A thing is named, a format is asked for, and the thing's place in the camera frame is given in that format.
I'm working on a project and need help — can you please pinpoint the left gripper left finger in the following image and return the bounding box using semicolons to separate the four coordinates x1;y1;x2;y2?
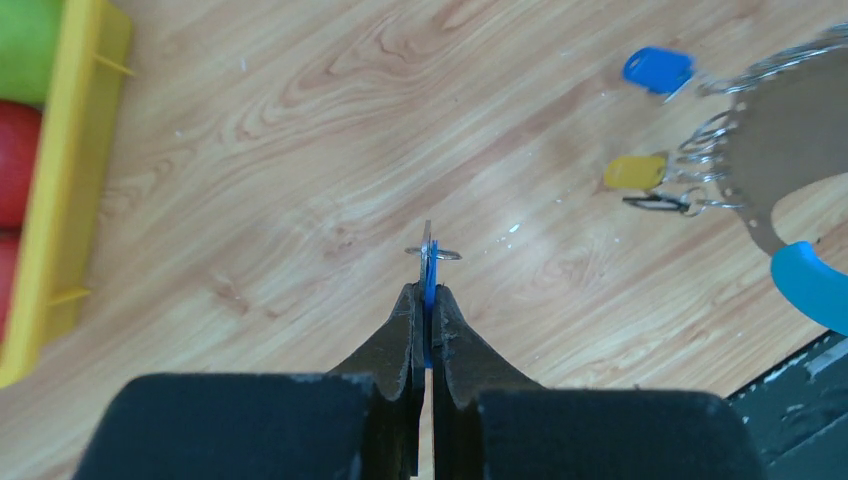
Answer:
75;285;424;479

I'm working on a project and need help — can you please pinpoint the light blue holder handle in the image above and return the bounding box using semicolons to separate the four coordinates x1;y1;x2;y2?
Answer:
770;241;847;336

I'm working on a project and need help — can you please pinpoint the blue key tag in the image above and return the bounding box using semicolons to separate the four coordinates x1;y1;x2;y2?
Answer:
405;220;462;368
621;46;695;103

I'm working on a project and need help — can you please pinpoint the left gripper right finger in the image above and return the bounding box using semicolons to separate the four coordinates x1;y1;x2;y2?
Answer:
432;286;766;479

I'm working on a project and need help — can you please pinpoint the red apple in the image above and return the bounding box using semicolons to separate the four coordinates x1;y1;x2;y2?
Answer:
1;100;42;229

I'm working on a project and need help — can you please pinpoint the black key tag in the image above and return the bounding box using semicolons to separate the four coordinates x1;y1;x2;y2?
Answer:
622;193;691;214

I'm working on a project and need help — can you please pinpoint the yellow-green pear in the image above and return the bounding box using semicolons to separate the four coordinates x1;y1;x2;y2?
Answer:
1;0;64;104

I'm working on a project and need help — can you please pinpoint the pink-red apple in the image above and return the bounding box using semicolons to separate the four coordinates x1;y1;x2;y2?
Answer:
0;230;21;340

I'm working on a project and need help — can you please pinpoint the yellow plastic fruit bin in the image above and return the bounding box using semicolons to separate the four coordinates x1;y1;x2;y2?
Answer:
1;1;133;387

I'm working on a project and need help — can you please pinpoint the yellow key tag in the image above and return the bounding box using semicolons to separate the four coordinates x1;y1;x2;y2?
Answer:
602;155;668;191

